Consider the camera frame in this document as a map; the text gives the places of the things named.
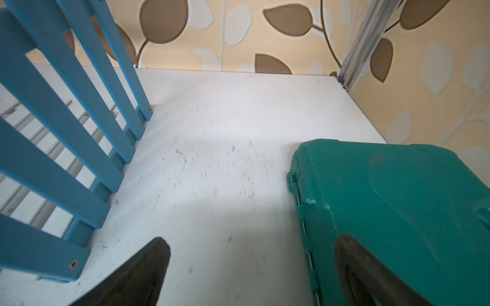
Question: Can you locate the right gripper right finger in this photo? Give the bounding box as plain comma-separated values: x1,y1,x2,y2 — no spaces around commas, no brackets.
334,235,431,305

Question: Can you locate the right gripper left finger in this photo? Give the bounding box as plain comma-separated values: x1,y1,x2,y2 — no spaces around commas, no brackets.
72,237,171,305

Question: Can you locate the blue white two-tier shelf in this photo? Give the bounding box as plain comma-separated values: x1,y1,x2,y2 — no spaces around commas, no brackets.
1,1,153,283

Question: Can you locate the green plastic tool case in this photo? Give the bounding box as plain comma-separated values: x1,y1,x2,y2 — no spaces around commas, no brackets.
287,139,489,305

